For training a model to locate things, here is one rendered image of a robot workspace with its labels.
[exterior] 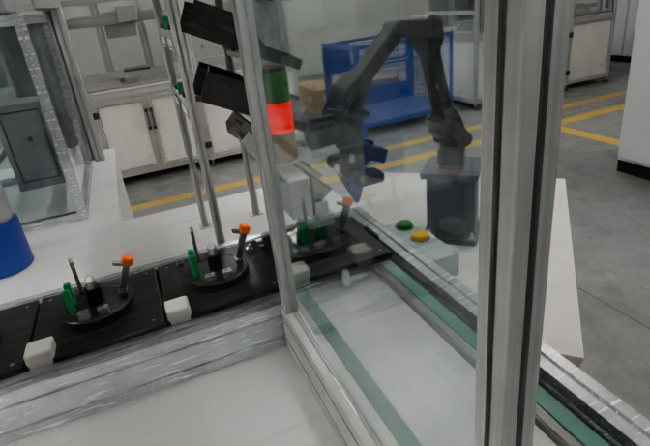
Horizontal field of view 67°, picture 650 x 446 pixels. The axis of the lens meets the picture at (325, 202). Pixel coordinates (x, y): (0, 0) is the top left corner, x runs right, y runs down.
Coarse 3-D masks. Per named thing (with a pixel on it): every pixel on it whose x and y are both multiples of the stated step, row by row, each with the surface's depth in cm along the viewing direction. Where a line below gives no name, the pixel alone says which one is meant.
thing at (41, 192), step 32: (0, 32) 149; (32, 32) 169; (0, 64) 152; (0, 96) 154; (32, 96) 158; (0, 128) 157; (32, 128) 161; (64, 128) 185; (0, 160) 160; (32, 160) 164; (32, 192) 167; (64, 192) 171
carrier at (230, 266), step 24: (192, 240) 108; (168, 264) 115; (192, 264) 103; (216, 264) 105; (240, 264) 107; (264, 264) 110; (168, 288) 105; (192, 288) 102; (216, 288) 101; (240, 288) 102; (264, 288) 101; (168, 312) 93; (192, 312) 96
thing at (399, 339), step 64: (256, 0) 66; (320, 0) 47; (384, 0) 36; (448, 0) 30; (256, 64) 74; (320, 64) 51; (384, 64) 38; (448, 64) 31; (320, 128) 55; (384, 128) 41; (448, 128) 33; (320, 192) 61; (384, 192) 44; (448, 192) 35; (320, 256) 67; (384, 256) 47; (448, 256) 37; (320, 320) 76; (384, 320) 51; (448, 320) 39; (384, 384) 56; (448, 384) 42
